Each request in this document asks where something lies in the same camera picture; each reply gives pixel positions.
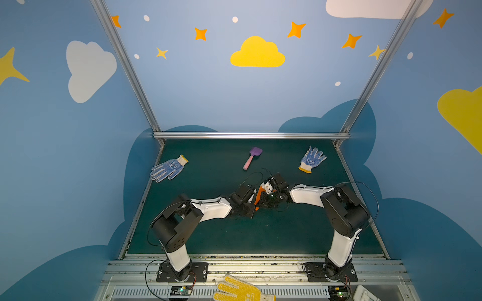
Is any orange square paper sheet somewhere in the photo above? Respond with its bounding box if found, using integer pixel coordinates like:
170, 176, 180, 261
254, 184, 266, 211

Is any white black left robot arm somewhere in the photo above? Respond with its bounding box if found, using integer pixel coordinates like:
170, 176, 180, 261
149, 184, 257, 282

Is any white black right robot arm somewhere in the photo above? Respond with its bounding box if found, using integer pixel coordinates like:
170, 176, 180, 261
254, 174, 371, 282

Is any blue dotted glove right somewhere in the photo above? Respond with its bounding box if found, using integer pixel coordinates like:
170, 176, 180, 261
298, 146, 327, 174

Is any blue dotted glove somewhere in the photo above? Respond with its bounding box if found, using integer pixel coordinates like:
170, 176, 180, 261
298, 146, 327, 174
150, 154, 189, 183

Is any purple pink toy spatula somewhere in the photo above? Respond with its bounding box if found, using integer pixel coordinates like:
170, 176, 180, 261
243, 147, 263, 171

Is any yellow dotted glove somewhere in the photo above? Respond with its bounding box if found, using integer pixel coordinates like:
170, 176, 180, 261
213, 274, 277, 301

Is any blue dotted glove left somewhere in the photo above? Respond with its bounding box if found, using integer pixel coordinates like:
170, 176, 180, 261
150, 154, 189, 183

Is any left green circuit board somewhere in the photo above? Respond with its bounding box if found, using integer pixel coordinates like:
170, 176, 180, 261
169, 286, 193, 297

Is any green circuit board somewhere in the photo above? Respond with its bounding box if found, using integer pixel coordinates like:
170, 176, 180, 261
328, 286, 351, 301
169, 286, 193, 297

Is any right green circuit board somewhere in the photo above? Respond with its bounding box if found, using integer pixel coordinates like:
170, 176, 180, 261
328, 286, 351, 301

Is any white object bottom right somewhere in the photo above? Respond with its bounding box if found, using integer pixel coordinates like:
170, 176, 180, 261
353, 285, 380, 301

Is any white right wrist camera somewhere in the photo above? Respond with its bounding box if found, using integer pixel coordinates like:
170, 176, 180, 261
260, 181, 275, 194

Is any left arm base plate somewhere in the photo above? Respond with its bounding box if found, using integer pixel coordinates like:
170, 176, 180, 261
156, 262, 208, 283

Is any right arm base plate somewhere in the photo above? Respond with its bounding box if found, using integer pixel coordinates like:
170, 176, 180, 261
302, 262, 358, 282

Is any horizontal aluminium frame rail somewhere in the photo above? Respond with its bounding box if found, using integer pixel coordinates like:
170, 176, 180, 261
153, 132, 350, 140

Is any aluminium front rail base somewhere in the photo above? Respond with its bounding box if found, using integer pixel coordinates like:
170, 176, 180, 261
95, 254, 420, 300

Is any left aluminium frame post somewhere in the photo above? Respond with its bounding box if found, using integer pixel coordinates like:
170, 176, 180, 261
91, 0, 161, 134

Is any aluminium frame post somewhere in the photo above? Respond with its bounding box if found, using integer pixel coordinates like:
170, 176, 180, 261
334, 0, 433, 149
91, 0, 161, 134

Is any right aluminium frame post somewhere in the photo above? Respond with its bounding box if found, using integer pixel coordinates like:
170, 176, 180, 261
334, 0, 433, 149

